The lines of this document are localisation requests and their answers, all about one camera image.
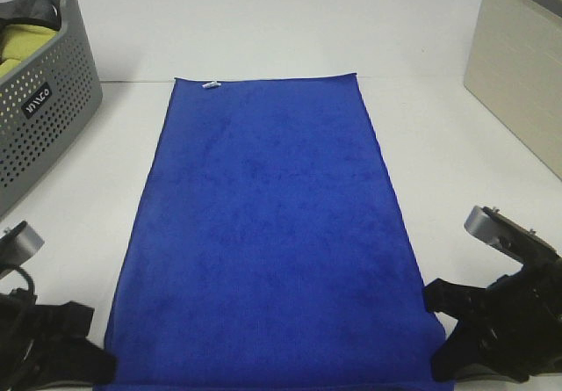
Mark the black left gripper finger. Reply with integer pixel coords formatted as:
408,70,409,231
31,338,117,390
32,301,94,342

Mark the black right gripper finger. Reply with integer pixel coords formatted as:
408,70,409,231
430,319,496,382
422,279,486,315

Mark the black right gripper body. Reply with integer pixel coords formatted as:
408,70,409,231
476,259,561,382

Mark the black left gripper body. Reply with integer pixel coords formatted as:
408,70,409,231
1,292,45,390

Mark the blue microfiber towel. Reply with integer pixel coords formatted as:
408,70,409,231
104,74,452,390

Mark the grey perforated plastic basket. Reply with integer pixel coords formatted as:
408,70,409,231
1,0,103,214

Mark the beige storage box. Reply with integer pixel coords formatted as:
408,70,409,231
464,0,561,173

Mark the yellow-green towel in basket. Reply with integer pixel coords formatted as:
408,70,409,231
1,24,57,76

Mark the black cloth in basket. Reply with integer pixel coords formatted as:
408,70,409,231
1,0,61,32

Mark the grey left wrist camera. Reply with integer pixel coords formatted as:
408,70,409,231
1,221,44,278

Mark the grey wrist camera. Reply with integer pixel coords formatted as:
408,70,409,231
464,206,561,268
1,221,44,278

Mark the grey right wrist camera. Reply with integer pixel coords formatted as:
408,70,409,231
464,206,561,268

